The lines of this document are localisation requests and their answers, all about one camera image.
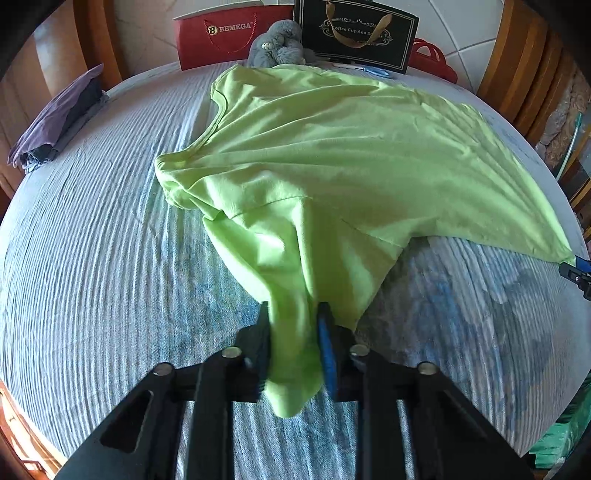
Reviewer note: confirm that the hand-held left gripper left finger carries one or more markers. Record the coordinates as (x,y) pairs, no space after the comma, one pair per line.
(262,355)

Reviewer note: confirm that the wooden headboard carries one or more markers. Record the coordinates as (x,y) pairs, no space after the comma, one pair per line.
(526,69)

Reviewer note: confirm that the red paper gift bag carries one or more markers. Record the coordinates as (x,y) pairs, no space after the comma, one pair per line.
(213,40)

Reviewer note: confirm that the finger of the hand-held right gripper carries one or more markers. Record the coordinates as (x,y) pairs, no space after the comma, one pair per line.
(576,272)

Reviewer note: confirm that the red plastic basket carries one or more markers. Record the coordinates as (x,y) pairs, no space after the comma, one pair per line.
(429,59)

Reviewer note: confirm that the folded dark grey cloth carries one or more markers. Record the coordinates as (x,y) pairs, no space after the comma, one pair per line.
(69,129)

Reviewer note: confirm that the folded purple cloth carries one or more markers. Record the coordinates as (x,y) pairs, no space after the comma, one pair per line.
(51,121)

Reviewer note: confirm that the lime green t-shirt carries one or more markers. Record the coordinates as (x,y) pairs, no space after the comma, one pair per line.
(314,157)

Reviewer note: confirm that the blue-white striped bed sheet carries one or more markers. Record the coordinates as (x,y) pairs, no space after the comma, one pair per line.
(115,277)

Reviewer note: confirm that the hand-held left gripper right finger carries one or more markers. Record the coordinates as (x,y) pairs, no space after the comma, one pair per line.
(327,355)

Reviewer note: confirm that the grey plush toy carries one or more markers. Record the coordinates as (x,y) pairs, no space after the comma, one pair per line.
(277,47)

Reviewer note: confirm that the green plastic bag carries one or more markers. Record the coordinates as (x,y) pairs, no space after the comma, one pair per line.
(565,436)

